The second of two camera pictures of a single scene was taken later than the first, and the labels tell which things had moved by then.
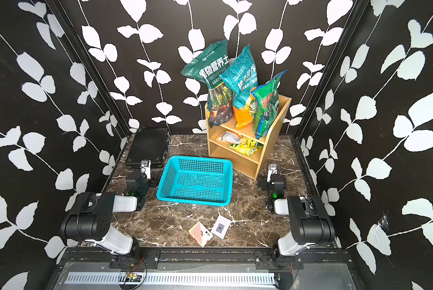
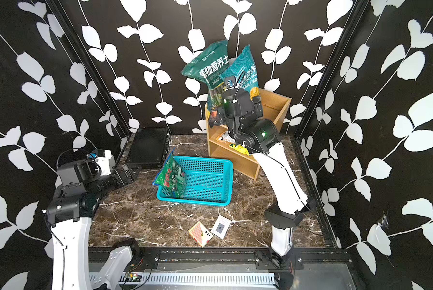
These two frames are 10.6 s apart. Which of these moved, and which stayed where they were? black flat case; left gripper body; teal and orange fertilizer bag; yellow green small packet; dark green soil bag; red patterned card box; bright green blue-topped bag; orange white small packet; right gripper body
Moved: bright green blue-topped bag; left gripper body; right gripper body
Stayed: teal and orange fertilizer bag; dark green soil bag; red patterned card box; orange white small packet; yellow green small packet; black flat case
